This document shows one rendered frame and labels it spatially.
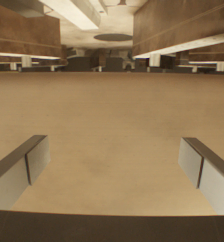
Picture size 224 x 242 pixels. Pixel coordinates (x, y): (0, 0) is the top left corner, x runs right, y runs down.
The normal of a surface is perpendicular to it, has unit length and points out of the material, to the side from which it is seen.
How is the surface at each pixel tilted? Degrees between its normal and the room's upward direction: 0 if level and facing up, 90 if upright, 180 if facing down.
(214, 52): 90
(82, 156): 90
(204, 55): 90
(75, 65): 90
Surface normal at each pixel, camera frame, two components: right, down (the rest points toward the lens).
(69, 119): -0.04, 0.25
